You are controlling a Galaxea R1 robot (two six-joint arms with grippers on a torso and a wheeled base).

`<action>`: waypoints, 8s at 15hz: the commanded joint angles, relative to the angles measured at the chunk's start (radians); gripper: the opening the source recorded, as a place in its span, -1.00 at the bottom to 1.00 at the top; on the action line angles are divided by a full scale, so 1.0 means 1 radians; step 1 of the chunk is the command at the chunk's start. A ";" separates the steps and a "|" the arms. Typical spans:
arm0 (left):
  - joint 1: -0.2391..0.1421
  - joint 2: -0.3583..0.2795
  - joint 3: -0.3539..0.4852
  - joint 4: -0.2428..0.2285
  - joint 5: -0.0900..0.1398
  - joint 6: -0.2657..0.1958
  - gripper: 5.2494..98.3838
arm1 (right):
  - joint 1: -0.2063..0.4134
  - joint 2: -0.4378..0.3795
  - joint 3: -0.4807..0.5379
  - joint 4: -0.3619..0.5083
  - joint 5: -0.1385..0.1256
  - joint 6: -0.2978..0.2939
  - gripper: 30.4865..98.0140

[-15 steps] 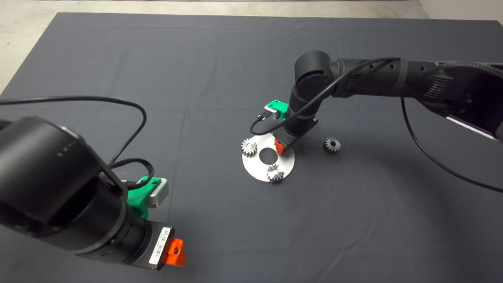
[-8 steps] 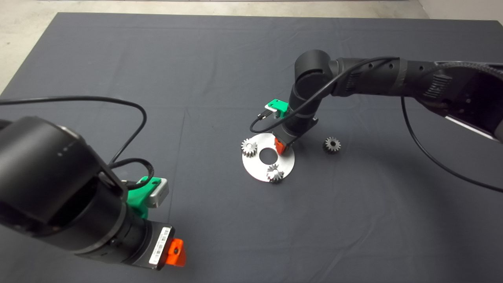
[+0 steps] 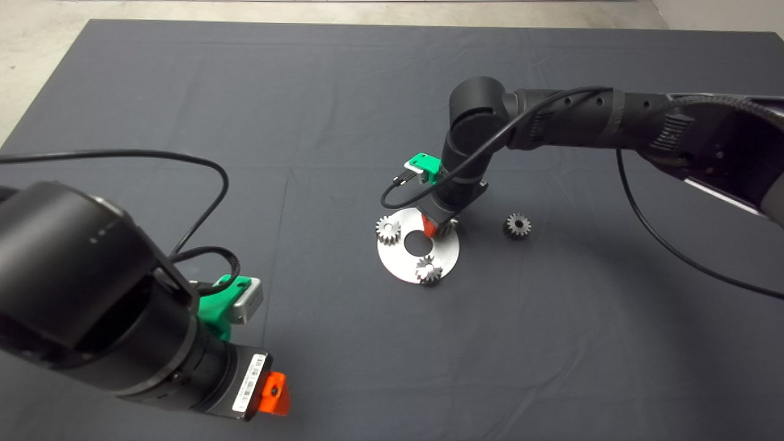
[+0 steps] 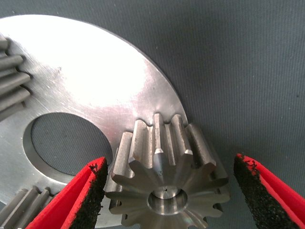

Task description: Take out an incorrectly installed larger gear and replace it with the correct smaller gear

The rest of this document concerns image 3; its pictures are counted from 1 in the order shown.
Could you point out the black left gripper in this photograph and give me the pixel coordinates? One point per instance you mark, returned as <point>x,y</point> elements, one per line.
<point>245,383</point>

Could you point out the round metal plate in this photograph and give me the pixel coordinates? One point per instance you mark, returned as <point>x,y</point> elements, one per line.
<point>398,257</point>

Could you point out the large steel gear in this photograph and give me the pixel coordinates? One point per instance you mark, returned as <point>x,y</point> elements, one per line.
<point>450,228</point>

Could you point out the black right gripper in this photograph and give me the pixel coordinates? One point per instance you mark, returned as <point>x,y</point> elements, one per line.
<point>447,205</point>

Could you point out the green left camera mount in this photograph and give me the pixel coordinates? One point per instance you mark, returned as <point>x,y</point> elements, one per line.
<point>214,306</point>

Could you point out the silver camera box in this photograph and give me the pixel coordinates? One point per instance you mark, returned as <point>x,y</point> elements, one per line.
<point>248,303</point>
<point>409,166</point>

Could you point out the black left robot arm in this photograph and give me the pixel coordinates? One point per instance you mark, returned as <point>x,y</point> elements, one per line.
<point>61,257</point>

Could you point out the small steel gear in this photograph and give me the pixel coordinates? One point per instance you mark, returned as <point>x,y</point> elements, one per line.
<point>508,231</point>
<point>429,271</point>
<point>388,230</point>

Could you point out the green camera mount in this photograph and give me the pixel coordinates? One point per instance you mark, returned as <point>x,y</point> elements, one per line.
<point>214,306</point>
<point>429,164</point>

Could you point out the silver right camera box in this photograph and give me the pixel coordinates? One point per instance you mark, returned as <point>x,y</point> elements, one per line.
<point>409,166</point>

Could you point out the green right camera mount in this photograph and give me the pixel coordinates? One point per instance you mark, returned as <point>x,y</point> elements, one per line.
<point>429,164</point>

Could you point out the silver left camera box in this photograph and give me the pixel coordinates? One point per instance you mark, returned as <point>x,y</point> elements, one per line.
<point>248,303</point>

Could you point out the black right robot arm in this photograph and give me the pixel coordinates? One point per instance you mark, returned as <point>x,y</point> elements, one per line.
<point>612,119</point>

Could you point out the dark grey table cloth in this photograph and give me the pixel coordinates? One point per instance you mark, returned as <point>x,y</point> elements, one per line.
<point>306,92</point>

